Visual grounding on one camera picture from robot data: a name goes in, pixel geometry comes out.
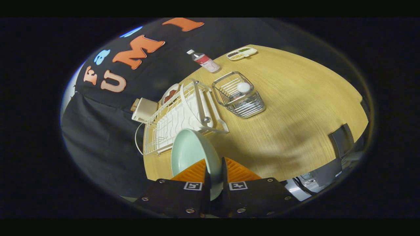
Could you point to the red label plastic bottle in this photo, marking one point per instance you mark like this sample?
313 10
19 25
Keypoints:
205 61

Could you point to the light green plate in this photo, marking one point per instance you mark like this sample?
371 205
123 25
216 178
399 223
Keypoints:
193 150

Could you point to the brown meat piece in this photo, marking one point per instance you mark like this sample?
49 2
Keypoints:
167 98
172 92

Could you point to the white-tipped spoon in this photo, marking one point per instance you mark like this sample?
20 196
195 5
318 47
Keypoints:
243 87

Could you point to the cream toaster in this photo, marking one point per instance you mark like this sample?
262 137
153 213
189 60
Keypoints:
144 109

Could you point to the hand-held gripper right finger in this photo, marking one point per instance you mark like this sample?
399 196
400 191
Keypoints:
224 183

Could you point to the white divided seasoning tray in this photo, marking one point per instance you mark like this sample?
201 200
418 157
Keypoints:
241 54

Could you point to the beige plate with meat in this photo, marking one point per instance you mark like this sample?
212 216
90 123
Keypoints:
176 87

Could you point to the black backdrop cloth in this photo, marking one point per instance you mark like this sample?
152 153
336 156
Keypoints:
98 137

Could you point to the toast slice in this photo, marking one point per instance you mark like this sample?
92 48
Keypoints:
134 105

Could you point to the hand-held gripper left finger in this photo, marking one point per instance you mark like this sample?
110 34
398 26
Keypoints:
207 186

